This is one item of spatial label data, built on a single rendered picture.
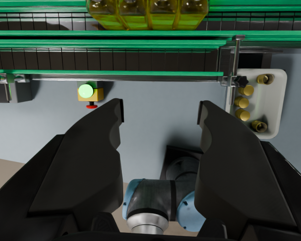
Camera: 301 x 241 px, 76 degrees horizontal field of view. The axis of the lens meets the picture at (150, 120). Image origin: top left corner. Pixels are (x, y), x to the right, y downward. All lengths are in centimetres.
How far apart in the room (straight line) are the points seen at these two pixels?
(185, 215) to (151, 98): 40
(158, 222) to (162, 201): 5
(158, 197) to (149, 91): 37
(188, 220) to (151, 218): 11
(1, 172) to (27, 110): 133
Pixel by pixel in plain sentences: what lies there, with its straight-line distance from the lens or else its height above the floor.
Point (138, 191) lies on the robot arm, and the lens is 58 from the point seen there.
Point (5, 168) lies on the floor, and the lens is 212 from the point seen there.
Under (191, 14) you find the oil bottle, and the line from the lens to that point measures 42.
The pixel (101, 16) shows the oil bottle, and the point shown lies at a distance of 44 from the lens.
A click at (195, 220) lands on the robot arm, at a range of 60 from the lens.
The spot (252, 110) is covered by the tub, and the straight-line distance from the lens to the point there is 78.
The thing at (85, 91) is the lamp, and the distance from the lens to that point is 66.
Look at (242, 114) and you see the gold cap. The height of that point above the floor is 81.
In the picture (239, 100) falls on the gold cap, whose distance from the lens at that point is 71.
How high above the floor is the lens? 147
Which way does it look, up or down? 77 degrees down
